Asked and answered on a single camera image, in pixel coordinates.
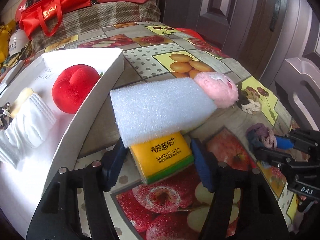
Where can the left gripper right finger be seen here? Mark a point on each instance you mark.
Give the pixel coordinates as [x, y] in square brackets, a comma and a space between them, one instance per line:
[260, 216]

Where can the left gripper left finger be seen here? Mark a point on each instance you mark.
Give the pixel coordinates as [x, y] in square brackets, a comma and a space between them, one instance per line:
[57, 215]

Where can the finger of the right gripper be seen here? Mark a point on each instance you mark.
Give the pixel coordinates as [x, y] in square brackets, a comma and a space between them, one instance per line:
[283, 143]

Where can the grey purple fabric scrunchie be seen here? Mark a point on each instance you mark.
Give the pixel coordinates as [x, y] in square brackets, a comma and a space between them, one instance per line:
[259, 135]

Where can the pink plush pig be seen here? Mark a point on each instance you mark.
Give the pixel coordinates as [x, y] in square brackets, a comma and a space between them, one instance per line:
[218, 87]

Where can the yellow tissue pack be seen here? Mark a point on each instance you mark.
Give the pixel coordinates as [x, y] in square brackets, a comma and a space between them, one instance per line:
[160, 158]

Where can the white foam block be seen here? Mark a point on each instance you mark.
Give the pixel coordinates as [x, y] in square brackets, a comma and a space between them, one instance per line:
[151, 110]

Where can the yellow sponge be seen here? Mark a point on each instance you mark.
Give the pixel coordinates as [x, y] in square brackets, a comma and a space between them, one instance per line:
[22, 97]

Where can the red plush apple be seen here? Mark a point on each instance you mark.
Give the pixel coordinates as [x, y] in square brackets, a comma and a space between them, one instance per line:
[72, 87]

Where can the leopard print scrunchie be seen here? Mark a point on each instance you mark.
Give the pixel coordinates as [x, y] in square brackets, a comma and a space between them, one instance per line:
[5, 115]

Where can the white cardboard tray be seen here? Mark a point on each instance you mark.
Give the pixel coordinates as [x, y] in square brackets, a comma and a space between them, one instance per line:
[22, 187]

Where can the fruit pattern tablecloth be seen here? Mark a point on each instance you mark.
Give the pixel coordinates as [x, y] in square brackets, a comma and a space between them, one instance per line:
[156, 52]

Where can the brown wooden door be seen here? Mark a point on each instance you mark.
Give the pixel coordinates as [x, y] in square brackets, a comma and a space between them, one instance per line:
[263, 36]

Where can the red bag under table edge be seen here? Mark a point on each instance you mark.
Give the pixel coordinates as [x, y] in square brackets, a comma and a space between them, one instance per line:
[200, 40]

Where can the white safety helmet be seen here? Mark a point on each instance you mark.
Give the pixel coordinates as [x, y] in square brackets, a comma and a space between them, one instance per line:
[17, 42]

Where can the yellow shopping bag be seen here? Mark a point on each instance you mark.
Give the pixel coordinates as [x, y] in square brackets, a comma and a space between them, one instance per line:
[5, 35]

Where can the plaid blanket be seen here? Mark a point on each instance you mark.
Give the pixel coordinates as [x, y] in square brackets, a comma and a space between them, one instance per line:
[95, 17]

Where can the red helmet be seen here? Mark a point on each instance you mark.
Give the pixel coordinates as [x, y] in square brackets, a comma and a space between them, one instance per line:
[22, 7]

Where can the red tote bag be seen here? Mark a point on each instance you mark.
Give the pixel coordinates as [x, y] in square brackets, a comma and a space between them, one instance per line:
[47, 15]

